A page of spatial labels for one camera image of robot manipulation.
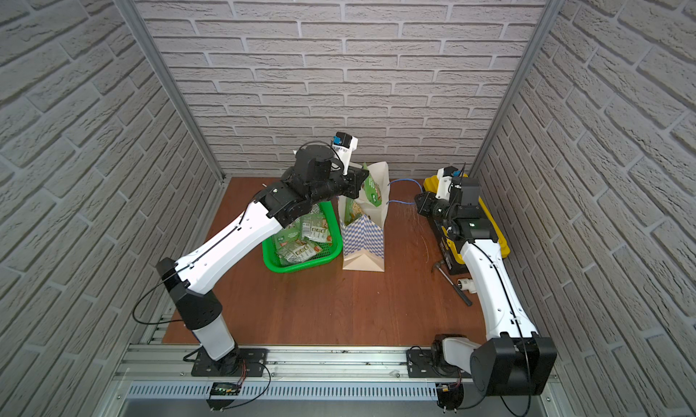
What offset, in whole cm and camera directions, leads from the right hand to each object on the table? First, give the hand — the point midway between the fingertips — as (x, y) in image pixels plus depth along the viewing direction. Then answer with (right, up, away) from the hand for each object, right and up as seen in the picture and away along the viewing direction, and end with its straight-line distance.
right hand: (422, 196), depth 77 cm
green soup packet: (-21, -5, +22) cm, 31 cm away
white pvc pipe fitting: (+16, -29, +8) cm, 34 cm away
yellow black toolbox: (+10, -18, +5) cm, 22 cm away
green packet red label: (-35, -12, +20) cm, 42 cm away
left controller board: (-56, -55, -5) cm, 79 cm away
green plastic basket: (-29, -20, +18) cm, 40 cm away
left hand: (-18, +9, -8) cm, 22 cm away
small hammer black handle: (+14, -31, +10) cm, 35 cm away
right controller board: (+5, -53, -7) cm, 54 cm away
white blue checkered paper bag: (-17, -14, +6) cm, 23 cm away
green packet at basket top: (-42, -19, +15) cm, 49 cm away
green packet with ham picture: (-15, +1, -7) cm, 16 cm away
